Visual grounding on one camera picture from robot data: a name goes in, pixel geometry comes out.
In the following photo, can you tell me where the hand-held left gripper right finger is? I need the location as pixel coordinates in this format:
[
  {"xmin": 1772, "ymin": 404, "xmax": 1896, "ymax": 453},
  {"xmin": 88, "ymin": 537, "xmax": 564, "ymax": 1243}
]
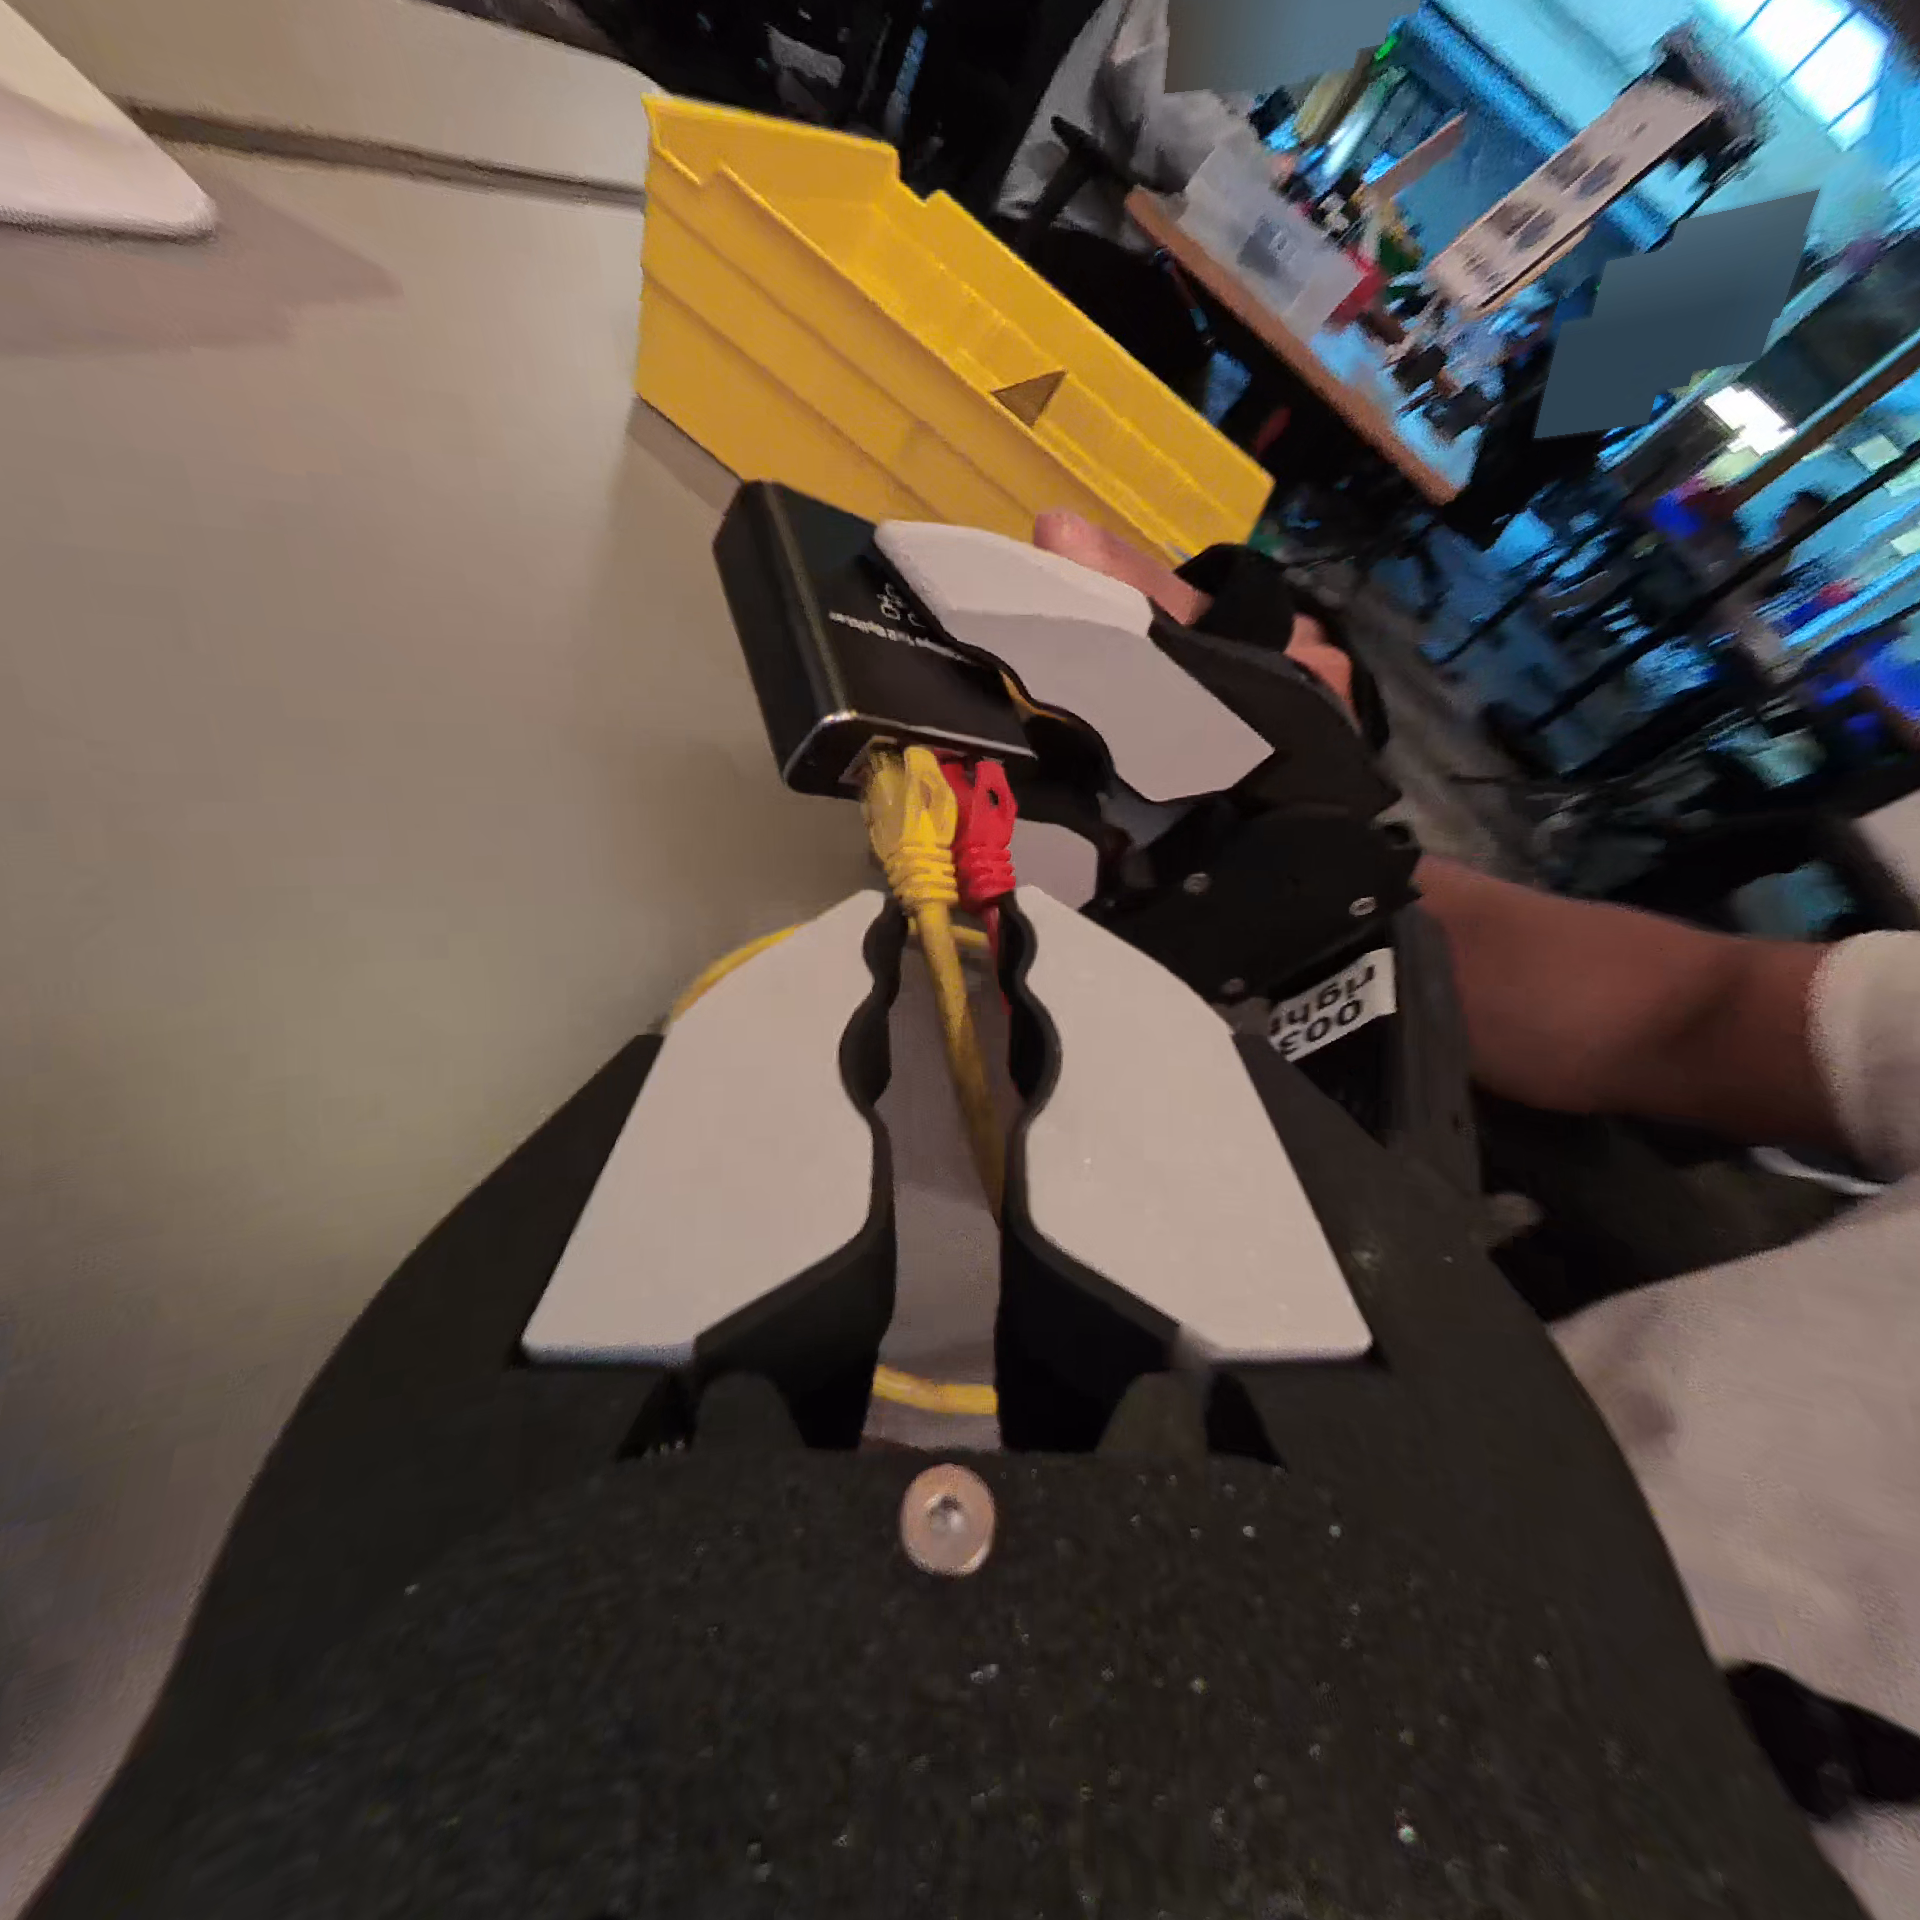
[{"xmin": 992, "ymin": 881, "xmax": 1378, "ymax": 1450}]

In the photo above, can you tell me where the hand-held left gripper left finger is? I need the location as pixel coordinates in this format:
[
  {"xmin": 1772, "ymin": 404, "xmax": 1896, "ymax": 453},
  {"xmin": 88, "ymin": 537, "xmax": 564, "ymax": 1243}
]
[{"xmin": 520, "ymin": 884, "xmax": 905, "ymax": 1450}]

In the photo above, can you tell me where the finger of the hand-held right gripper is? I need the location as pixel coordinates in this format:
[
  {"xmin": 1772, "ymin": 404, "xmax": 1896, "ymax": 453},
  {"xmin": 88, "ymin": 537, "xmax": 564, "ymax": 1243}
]
[{"xmin": 874, "ymin": 516, "xmax": 1278, "ymax": 804}]

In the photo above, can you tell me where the red ethernet cable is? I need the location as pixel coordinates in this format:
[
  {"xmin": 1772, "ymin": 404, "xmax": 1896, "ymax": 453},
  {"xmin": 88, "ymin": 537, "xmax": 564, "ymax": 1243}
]
[{"xmin": 942, "ymin": 750, "xmax": 1026, "ymax": 1022}]

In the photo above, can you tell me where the yellow ethernet cable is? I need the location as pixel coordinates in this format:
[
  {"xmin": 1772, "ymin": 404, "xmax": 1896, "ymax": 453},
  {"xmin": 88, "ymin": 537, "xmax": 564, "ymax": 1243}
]
[{"xmin": 663, "ymin": 741, "xmax": 1009, "ymax": 1419}]

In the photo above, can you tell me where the black ethernet adapter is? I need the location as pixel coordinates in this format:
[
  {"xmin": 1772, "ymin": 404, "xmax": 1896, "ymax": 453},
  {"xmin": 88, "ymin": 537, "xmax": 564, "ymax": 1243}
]
[{"xmin": 711, "ymin": 479, "xmax": 1051, "ymax": 800}]

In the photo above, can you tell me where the yellow storage bin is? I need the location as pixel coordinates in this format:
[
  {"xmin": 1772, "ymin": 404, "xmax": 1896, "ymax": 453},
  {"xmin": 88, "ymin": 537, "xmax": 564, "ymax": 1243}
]
[{"xmin": 632, "ymin": 91, "xmax": 1278, "ymax": 563}]

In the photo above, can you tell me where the person's right forearm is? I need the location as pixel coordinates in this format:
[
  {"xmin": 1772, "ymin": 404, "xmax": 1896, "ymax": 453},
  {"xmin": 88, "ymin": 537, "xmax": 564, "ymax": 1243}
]
[{"xmin": 1410, "ymin": 853, "xmax": 1839, "ymax": 1157}]

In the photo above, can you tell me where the person's right hand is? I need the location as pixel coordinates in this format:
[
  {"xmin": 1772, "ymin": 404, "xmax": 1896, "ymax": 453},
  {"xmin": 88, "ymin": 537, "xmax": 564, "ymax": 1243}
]
[{"xmin": 1032, "ymin": 505, "xmax": 1356, "ymax": 711}]

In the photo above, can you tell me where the wooden table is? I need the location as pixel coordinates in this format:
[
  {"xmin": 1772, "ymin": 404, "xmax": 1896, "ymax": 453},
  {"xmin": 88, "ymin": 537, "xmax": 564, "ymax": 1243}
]
[{"xmin": 1123, "ymin": 112, "xmax": 1472, "ymax": 503}]

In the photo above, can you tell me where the clear plastic container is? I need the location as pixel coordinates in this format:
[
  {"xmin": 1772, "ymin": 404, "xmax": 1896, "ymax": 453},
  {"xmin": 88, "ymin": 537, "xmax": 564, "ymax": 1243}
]
[{"xmin": 1192, "ymin": 134, "xmax": 1360, "ymax": 310}]

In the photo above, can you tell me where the printed poster board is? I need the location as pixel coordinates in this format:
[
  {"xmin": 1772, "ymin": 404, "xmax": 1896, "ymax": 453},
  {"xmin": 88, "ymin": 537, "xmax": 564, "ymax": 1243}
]
[{"xmin": 1423, "ymin": 74, "xmax": 1757, "ymax": 310}]

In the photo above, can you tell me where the white monitor stand base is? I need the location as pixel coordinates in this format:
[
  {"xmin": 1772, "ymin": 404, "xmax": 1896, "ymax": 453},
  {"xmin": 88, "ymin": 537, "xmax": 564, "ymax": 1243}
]
[{"xmin": 0, "ymin": 0, "xmax": 219, "ymax": 241}]

